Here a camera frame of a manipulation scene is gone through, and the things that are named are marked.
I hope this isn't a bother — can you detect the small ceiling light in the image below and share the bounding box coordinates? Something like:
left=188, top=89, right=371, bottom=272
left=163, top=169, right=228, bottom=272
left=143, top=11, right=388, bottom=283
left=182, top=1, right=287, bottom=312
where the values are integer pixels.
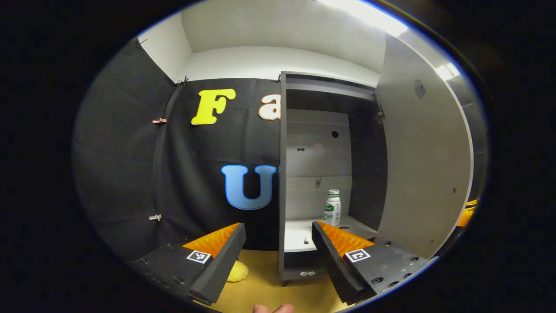
left=436, top=63, right=460, bottom=81

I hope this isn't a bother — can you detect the beige cabinet door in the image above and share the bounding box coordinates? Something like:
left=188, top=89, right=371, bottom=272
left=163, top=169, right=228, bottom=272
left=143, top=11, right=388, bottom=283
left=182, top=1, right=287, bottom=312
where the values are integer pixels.
left=374, top=33, right=477, bottom=260

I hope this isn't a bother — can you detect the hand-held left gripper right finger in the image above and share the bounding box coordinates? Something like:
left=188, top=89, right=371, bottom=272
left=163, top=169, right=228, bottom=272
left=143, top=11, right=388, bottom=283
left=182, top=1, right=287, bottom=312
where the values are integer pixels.
left=311, top=220, right=437, bottom=306

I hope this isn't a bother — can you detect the black backdrop cloth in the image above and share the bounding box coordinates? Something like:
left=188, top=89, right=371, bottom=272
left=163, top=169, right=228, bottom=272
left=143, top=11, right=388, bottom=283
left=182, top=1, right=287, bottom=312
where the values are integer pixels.
left=72, top=38, right=283, bottom=261

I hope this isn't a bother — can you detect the white green bottle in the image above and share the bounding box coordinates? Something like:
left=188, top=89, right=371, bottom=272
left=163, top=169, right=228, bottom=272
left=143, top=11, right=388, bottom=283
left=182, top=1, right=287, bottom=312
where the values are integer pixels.
left=323, top=190, right=342, bottom=226

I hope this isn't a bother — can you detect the grey cabinet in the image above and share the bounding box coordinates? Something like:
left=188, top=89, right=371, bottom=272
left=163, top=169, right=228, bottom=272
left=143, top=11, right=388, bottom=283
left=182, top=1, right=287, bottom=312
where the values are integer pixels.
left=278, top=72, right=388, bottom=286

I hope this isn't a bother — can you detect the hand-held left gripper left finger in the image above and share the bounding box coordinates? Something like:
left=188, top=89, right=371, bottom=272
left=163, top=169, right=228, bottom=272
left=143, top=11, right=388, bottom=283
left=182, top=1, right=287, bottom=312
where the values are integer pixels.
left=129, top=223, right=247, bottom=306

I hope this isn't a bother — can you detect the yellow coaster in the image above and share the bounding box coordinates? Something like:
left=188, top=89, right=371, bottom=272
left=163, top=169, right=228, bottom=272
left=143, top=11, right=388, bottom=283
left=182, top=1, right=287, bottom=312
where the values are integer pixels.
left=227, top=260, right=250, bottom=283

